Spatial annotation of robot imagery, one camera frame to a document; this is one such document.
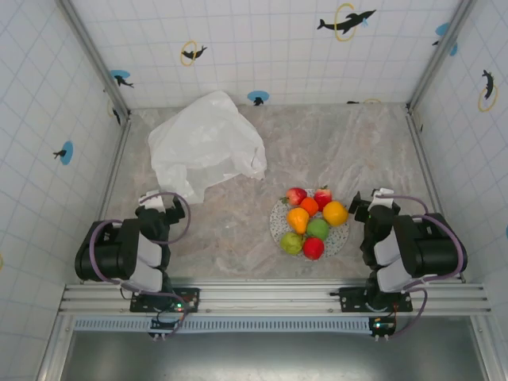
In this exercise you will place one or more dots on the aluminium mounting rail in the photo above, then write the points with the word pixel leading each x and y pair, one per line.
pixel 270 295

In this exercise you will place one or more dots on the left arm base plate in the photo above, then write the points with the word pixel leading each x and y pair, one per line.
pixel 186 295

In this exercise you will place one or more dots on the aluminium frame post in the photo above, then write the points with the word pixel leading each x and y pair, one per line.
pixel 95 55
pixel 440 51

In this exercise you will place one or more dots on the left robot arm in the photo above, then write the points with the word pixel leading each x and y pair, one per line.
pixel 111 250

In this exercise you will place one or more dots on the green apple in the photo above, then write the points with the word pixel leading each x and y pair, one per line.
pixel 318 229

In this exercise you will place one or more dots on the pinkish red apple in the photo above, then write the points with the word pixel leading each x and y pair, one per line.
pixel 296 195

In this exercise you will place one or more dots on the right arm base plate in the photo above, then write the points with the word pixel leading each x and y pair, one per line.
pixel 351 295

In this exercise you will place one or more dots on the controller board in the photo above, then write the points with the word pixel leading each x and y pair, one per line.
pixel 383 326
pixel 170 323

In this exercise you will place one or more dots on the yellow-green pear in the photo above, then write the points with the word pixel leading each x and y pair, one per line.
pixel 292 243

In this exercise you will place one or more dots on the right controller board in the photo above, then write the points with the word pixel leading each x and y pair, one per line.
pixel 383 326

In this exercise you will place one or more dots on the speckled round plate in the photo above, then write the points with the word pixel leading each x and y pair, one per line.
pixel 341 238

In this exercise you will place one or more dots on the plain red apple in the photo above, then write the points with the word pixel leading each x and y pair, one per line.
pixel 313 248

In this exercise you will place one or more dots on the yellow orange pear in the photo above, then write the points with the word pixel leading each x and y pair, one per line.
pixel 298 220

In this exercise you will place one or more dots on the white plastic bag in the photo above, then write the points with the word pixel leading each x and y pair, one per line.
pixel 202 139

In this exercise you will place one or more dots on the aluminium side rail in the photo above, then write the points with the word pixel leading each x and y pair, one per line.
pixel 119 158
pixel 428 166

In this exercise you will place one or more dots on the left controller board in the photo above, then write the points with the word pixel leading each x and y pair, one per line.
pixel 170 323

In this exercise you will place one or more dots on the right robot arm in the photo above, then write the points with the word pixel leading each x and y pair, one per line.
pixel 428 246

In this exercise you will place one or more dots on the yellow orange fruit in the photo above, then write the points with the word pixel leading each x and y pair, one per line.
pixel 335 213

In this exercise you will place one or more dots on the small orange tangerine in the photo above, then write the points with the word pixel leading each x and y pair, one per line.
pixel 309 206

